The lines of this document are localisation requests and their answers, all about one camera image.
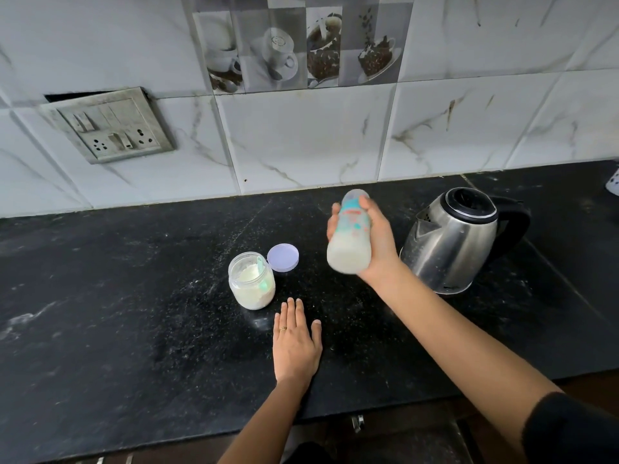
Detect person's left forearm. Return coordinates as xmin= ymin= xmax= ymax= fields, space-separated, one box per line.
xmin=217 ymin=380 xmax=310 ymax=464

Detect clear printed baby bottle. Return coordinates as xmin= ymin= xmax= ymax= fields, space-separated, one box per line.
xmin=326 ymin=207 xmax=373 ymax=275

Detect black trousers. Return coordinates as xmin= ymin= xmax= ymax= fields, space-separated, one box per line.
xmin=282 ymin=441 xmax=339 ymax=464

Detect dark wooden base cabinet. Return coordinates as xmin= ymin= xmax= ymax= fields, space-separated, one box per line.
xmin=43 ymin=369 xmax=619 ymax=464

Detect steel electric kettle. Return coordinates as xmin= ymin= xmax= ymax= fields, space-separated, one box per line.
xmin=399 ymin=186 xmax=532 ymax=296

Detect black shirt sleeve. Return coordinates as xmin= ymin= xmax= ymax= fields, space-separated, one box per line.
xmin=521 ymin=392 xmax=619 ymax=464

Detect person's right hand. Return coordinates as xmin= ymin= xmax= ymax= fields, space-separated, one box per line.
xmin=326 ymin=195 xmax=405 ymax=288

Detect grey wall switch socket panel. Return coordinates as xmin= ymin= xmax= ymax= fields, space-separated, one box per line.
xmin=39 ymin=87 xmax=175 ymax=165

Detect lilac round jar lid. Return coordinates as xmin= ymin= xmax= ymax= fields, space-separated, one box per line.
xmin=266 ymin=243 xmax=300 ymax=274

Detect person's right forearm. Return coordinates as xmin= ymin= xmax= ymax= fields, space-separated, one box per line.
xmin=379 ymin=263 xmax=564 ymax=448

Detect person's left hand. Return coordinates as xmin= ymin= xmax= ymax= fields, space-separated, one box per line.
xmin=272 ymin=297 xmax=324 ymax=386

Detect blue measuring spoon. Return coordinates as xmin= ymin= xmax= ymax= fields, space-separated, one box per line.
xmin=257 ymin=256 xmax=275 ymax=291

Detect clear milk powder jar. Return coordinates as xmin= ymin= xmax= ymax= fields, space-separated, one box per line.
xmin=228 ymin=251 xmax=277 ymax=311

